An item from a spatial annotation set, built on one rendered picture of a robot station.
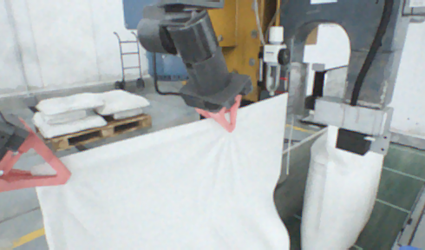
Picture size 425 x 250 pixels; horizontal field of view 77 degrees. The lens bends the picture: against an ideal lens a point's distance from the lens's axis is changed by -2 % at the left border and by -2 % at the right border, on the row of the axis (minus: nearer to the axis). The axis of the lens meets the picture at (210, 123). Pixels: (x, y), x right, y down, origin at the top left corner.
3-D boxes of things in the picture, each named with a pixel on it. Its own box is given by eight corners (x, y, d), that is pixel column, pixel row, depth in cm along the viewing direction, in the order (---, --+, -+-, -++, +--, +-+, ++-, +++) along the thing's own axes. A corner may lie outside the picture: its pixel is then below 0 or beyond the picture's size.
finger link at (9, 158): (72, 141, 34) (-7, 101, 28) (93, 159, 29) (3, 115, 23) (38, 187, 33) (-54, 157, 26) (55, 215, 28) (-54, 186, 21)
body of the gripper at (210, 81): (205, 77, 47) (190, 39, 42) (254, 85, 40) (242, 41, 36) (181, 101, 44) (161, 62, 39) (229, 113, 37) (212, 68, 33)
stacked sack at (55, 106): (43, 120, 269) (40, 106, 264) (36, 111, 299) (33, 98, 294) (107, 107, 309) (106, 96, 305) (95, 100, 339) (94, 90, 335)
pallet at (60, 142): (55, 152, 282) (52, 140, 277) (35, 132, 337) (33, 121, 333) (152, 125, 361) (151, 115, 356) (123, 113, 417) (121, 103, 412)
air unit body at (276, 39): (277, 98, 61) (283, 26, 56) (260, 95, 65) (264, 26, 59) (288, 95, 64) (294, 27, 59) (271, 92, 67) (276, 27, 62)
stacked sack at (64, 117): (48, 128, 281) (44, 114, 276) (39, 113, 330) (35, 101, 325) (89, 120, 306) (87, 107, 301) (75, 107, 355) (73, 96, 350)
